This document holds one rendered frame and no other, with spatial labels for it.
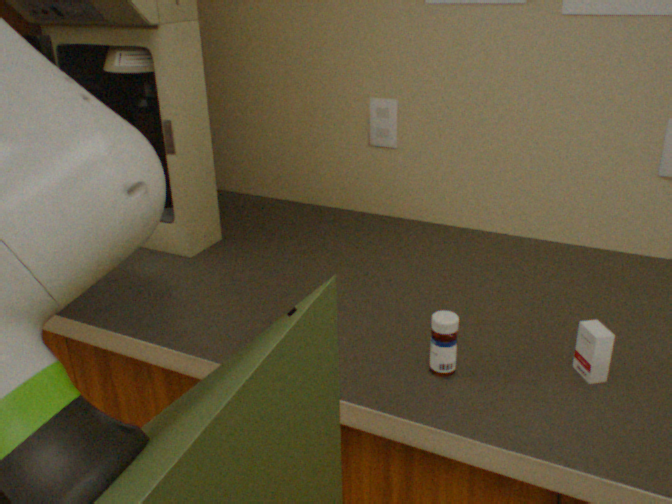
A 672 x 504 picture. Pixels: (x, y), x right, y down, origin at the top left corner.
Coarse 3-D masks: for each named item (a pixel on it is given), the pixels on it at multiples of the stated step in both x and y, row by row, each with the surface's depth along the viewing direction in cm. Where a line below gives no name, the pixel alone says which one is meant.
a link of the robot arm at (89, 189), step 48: (0, 48) 49; (0, 96) 47; (48, 96) 48; (0, 144) 46; (48, 144) 46; (96, 144) 47; (144, 144) 50; (0, 192) 44; (48, 192) 45; (96, 192) 46; (144, 192) 49; (48, 240) 45; (96, 240) 47; (144, 240) 52; (48, 288) 46
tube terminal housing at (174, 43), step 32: (160, 0) 115; (192, 0) 123; (64, 32) 128; (96, 32) 124; (128, 32) 120; (160, 32) 117; (192, 32) 124; (160, 64) 120; (192, 64) 126; (160, 96) 123; (192, 96) 127; (192, 128) 129; (192, 160) 131; (192, 192) 132; (160, 224) 136; (192, 224) 134; (192, 256) 136
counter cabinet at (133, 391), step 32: (64, 352) 123; (96, 352) 118; (96, 384) 122; (128, 384) 117; (160, 384) 112; (192, 384) 108; (128, 416) 121; (352, 448) 96; (384, 448) 93; (416, 448) 90; (352, 480) 99; (384, 480) 96; (416, 480) 93; (448, 480) 90; (480, 480) 87; (512, 480) 85
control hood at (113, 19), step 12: (12, 0) 121; (96, 0) 112; (108, 0) 111; (120, 0) 110; (132, 0) 109; (144, 0) 112; (24, 12) 124; (108, 12) 114; (120, 12) 113; (132, 12) 112; (144, 12) 112; (156, 12) 115; (96, 24) 120; (108, 24) 119; (120, 24) 118; (132, 24) 116; (144, 24) 114; (156, 24) 116
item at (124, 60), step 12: (120, 48) 127; (132, 48) 126; (144, 48) 126; (108, 60) 129; (120, 60) 127; (132, 60) 126; (144, 60) 126; (120, 72) 127; (132, 72) 126; (144, 72) 126
